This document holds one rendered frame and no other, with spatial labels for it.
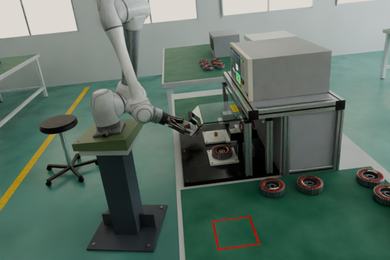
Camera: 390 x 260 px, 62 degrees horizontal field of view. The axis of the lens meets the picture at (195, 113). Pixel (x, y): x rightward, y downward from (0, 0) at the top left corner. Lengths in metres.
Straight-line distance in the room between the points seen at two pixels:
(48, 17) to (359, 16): 5.84
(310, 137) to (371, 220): 0.42
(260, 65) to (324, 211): 0.68
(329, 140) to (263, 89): 0.39
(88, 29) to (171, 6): 1.59
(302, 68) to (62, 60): 5.58
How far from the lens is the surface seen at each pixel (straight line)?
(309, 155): 1.66
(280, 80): 1.56
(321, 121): 1.60
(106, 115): 2.09
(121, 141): 2.01
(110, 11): 1.84
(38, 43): 6.76
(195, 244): 1.32
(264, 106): 1.49
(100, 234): 2.62
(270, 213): 1.44
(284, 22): 6.67
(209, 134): 2.00
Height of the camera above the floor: 1.67
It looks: 22 degrees down
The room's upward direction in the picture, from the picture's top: 6 degrees counter-clockwise
